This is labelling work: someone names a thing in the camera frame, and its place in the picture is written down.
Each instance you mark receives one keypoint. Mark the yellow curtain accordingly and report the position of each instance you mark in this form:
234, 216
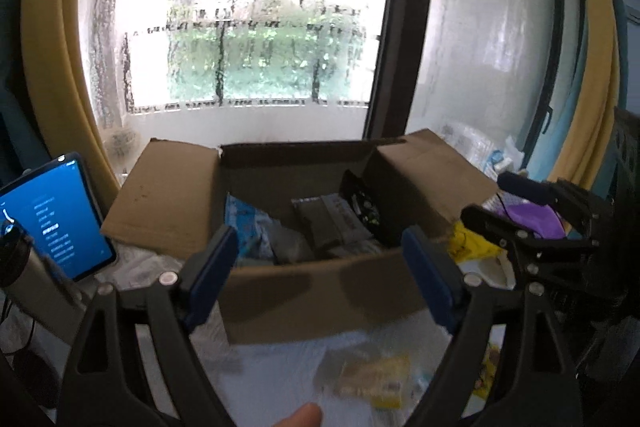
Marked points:
600, 82
50, 57

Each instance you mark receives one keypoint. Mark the purple cloth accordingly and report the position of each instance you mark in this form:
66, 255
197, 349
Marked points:
530, 219

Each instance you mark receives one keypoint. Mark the person's left hand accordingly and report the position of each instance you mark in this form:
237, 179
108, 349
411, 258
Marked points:
300, 417

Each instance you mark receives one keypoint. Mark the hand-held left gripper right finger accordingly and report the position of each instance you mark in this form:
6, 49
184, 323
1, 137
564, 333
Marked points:
425, 277

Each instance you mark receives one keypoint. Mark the packets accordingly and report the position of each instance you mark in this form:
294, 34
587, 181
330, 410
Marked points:
325, 222

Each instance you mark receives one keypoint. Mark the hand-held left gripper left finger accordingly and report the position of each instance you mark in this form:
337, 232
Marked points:
215, 267

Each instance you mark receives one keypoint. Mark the brown cardboard box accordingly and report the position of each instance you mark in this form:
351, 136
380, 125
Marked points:
310, 292

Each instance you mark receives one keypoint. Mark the clear plastic wrap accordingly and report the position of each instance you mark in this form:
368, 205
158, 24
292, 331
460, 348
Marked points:
145, 267

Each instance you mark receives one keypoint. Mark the balcony railing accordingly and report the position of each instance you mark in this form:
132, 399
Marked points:
250, 27

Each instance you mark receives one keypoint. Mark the yellow wet wipes pack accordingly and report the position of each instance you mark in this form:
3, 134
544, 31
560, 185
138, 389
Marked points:
470, 247

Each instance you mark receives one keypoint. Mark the black snack packet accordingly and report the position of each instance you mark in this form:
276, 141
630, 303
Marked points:
362, 202

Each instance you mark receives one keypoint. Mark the white crumpled plastic bag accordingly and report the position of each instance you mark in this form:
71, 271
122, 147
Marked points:
475, 142

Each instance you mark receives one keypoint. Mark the black round pad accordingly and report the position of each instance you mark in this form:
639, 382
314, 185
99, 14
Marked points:
35, 377

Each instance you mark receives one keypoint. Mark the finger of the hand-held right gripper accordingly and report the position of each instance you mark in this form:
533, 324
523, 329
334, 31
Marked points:
487, 219
525, 186

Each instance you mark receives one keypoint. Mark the teal curtain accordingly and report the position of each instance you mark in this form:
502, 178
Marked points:
15, 132

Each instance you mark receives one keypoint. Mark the stainless steel tumbler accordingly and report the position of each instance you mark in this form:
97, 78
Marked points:
35, 287

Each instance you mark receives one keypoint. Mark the black window frame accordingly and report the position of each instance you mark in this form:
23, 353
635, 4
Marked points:
400, 32

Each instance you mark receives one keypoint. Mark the blue snack bag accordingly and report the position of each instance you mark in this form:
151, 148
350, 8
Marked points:
247, 227

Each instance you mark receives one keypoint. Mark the yellow clear snack bag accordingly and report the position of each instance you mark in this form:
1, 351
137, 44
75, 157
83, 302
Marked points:
370, 377

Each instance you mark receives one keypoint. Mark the tablet with blue screen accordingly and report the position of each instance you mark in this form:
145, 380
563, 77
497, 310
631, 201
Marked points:
65, 217

